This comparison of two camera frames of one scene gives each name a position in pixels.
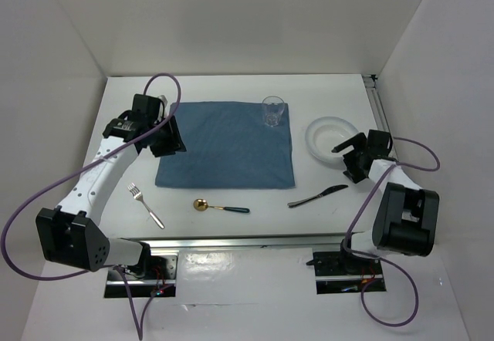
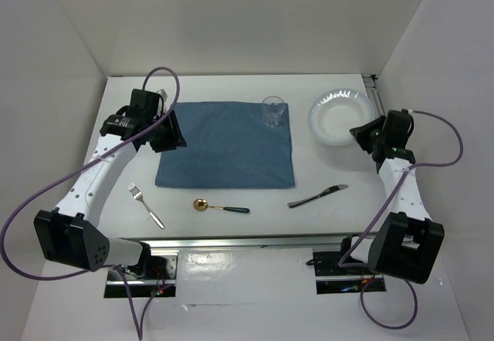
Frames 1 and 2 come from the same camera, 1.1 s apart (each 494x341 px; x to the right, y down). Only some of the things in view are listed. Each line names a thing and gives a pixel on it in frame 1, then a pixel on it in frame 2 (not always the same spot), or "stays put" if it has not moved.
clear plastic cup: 273,106 stays put
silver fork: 137,194 stays put
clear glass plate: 323,133 → 335,113
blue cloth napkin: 228,144 stays put
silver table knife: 306,200 stays put
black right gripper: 360,141 → 360,133
